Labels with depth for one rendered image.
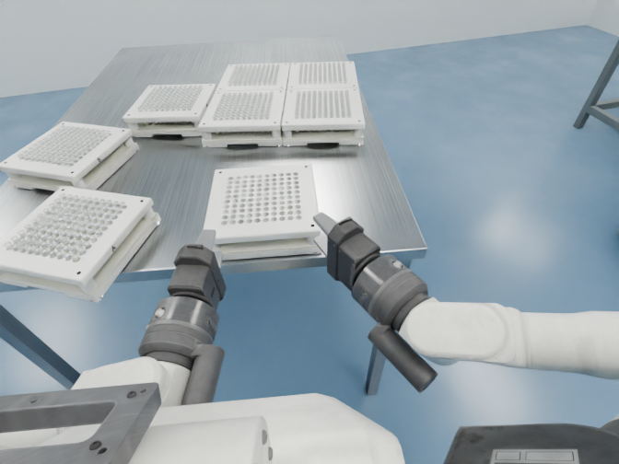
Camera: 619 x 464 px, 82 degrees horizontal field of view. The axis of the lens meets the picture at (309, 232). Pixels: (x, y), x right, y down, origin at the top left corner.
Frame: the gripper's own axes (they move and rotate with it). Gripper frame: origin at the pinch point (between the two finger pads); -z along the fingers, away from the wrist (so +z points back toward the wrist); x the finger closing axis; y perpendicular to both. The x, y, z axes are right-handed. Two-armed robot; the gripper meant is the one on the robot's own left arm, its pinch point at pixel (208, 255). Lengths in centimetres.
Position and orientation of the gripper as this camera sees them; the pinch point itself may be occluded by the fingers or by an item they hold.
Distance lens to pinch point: 60.8
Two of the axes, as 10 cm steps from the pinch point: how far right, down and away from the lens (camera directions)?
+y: 10.0, 0.2, -0.7
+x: 0.4, 7.0, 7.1
